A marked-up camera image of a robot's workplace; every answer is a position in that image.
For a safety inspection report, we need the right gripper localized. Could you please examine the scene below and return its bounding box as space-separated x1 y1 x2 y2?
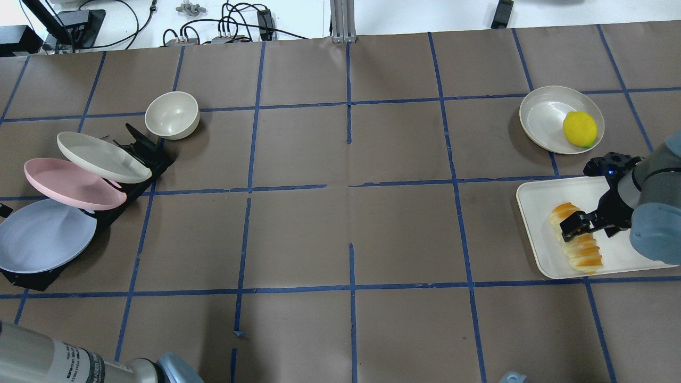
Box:
560 186 633 243

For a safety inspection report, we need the bread roll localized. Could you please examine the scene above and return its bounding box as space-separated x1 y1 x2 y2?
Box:
550 203 603 276

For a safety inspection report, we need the blue plate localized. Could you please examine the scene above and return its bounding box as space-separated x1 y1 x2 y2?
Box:
1 199 97 274

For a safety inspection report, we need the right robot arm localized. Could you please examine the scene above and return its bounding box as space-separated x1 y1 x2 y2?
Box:
559 132 680 265

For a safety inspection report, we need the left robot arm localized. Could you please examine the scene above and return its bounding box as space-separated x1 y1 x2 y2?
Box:
1 321 203 382

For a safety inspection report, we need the cream plate with lemon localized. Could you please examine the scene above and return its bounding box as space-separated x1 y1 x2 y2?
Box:
519 86 605 155

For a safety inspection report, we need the cream plate in rack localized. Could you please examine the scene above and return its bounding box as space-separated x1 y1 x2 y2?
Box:
56 131 152 184

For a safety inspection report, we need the pink plate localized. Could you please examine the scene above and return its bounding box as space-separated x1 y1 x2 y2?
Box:
23 158 127 211

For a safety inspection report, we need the white tray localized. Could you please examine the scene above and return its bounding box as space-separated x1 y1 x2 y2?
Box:
516 176 681 280

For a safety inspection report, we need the yellow lemon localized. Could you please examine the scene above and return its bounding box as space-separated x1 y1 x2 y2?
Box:
562 111 598 148

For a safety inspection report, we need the black power adapter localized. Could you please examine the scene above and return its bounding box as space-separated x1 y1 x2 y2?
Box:
491 0 514 29

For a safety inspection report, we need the cream bowl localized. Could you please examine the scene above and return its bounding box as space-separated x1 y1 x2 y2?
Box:
144 90 200 140

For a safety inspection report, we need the black dish rack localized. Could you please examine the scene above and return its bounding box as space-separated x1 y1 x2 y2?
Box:
2 124 173 292

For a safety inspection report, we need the black monitor stand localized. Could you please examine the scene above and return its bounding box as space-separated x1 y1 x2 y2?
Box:
20 1 106 53

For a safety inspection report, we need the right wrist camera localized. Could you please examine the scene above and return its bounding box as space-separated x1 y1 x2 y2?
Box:
582 151 644 177

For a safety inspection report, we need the aluminium frame post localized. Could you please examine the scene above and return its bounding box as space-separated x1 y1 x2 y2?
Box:
330 0 357 44

